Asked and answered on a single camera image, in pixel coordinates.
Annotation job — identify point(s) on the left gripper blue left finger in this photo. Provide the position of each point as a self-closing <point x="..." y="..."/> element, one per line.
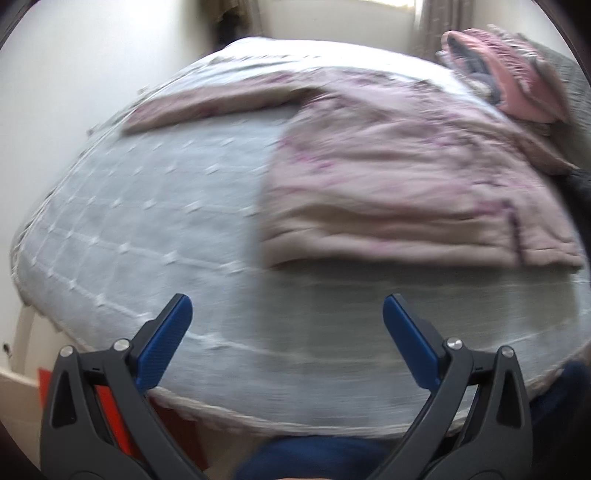
<point x="76" y="440"/>

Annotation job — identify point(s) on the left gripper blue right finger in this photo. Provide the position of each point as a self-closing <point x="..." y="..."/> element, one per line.
<point x="476" y="423"/>

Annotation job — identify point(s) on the pink floral quilted jacket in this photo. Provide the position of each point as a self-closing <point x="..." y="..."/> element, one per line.
<point x="380" y="169"/>

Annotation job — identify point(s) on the grey white quilted bedspread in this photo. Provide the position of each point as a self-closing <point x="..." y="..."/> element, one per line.
<point x="297" y="348"/>

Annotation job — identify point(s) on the pink folded blanket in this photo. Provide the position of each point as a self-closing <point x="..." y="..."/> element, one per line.
<point x="507" y="72"/>

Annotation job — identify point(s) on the grey curtain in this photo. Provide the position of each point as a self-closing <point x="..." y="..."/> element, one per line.
<point x="435" y="17"/>

